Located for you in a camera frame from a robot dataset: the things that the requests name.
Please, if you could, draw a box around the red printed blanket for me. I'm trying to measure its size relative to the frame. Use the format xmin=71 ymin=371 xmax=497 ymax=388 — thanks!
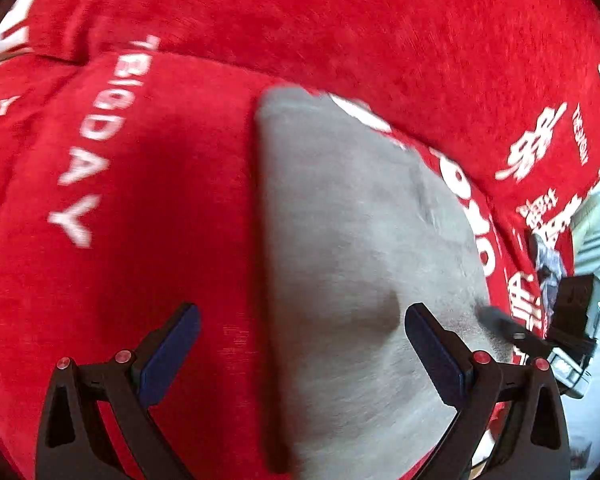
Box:
xmin=0 ymin=0 xmax=600 ymax=480

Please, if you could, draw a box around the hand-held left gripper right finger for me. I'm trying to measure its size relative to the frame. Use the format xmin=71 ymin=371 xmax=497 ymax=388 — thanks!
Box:
xmin=404 ymin=302 xmax=572 ymax=480

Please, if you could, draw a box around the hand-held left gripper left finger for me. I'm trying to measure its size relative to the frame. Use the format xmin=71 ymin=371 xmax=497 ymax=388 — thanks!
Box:
xmin=35 ymin=302 xmax=202 ymax=480

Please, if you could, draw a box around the grey knitted sock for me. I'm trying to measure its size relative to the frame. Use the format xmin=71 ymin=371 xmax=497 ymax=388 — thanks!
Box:
xmin=252 ymin=85 xmax=515 ymax=480

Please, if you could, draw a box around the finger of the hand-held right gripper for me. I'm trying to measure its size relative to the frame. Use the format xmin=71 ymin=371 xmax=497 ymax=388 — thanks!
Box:
xmin=478 ymin=305 xmax=552 ymax=357

